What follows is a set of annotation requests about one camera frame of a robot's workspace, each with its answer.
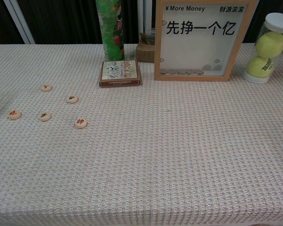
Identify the chess piece red shuai character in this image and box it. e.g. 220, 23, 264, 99
74, 118, 88, 129

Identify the chess piece red pao character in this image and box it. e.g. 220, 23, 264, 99
7, 109, 22, 121

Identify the small square patterned box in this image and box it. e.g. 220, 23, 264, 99
99, 60, 142, 88

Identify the beige woven tablecloth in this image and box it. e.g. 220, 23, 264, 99
0, 43, 283, 226

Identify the small cardboard box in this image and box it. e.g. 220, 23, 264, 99
135, 32, 156, 64

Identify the green chip can red lid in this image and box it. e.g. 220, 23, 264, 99
95, 0, 126, 62

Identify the yellow tennis ball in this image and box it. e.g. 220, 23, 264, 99
256, 32, 283, 58
246, 56, 274, 78

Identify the clear tennis ball tube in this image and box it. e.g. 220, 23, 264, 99
242, 13, 283, 84

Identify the wooden frame money box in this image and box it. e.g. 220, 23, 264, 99
153, 0, 259, 82

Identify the white frame pole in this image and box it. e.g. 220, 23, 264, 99
136, 0, 146, 33
3, 0, 36, 45

